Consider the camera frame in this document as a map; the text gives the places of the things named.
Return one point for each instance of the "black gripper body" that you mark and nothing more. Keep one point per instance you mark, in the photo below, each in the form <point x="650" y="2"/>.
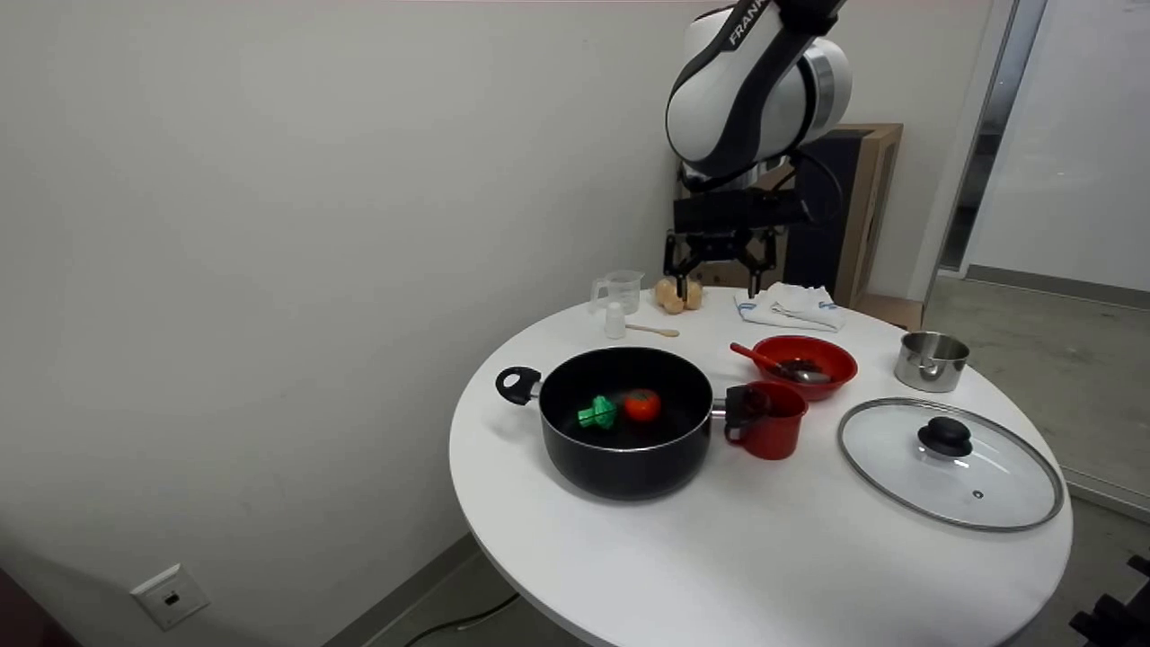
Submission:
<point x="737" y="219"/>

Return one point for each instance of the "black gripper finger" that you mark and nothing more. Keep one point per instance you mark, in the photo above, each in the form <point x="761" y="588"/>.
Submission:
<point x="685" y="263"/>
<point x="761" y="258"/>

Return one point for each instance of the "green toy vegetable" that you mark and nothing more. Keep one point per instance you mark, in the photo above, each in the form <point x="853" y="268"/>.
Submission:
<point x="599" y="413"/>

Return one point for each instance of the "black cooking pot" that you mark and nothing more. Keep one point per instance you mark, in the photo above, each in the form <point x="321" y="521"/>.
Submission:
<point x="622" y="474"/>

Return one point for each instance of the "glass lid with black knob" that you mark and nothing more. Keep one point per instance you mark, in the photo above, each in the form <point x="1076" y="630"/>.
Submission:
<point x="993" y="491"/>

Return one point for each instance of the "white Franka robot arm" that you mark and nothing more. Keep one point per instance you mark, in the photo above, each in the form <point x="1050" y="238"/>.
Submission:
<point x="756" y="103"/>

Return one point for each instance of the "small stainless steel pot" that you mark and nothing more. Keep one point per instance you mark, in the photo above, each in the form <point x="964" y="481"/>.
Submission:
<point x="929" y="366"/>

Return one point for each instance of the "tan bread roll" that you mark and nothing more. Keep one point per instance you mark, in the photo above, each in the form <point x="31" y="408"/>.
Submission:
<point x="665" y="303"/>
<point x="696" y="298"/>

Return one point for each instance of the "white cloth with blue print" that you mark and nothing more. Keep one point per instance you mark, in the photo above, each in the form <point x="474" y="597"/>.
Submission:
<point x="794" y="307"/>

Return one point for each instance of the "clear measuring cup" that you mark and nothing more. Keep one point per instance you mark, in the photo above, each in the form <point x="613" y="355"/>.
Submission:
<point x="622" y="292"/>

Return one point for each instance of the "small wooden stick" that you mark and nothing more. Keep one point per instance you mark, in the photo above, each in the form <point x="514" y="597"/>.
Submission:
<point x="650" y="329"/>

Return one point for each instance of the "small clear glass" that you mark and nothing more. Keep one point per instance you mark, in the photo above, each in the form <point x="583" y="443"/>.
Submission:
<point x="613" y="321"/>

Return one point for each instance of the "red spoon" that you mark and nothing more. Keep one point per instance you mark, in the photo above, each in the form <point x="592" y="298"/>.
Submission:
<point x="756" y="357"/>

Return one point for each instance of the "red bowl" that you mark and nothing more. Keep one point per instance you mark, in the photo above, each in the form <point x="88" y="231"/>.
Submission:
<point x="831" y="357"/>

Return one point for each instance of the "large cardboard box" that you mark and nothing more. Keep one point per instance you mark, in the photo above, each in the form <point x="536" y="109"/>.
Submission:
<point x="880" y="202"/>

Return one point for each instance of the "red mug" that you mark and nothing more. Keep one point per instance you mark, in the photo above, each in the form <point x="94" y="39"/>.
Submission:
<point x="770" y="431"/>

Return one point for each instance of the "black stand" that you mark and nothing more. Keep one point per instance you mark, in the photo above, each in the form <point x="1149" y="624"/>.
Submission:
<point x="1115" y="615"/>

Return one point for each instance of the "aluminium door frame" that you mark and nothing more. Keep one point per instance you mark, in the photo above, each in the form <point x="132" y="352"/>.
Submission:
<point x="996" y="146"/>

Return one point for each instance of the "white wall outlet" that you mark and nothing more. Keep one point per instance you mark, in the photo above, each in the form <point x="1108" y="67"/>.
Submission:
<point x="171" y="596"/>

